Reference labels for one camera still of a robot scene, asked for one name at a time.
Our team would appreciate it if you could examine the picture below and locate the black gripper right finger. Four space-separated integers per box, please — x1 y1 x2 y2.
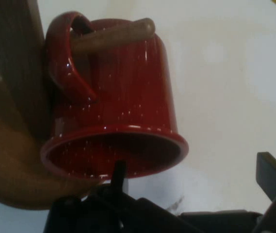
251 151 276 233

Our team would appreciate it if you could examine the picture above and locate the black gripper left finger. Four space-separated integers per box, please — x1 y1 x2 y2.
44 160 143 233

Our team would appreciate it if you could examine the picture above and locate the brown wooden mug tree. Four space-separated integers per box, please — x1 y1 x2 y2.
0 0 156 211

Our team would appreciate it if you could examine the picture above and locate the red speckled mug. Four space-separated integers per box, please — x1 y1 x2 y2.
40 11 189 180

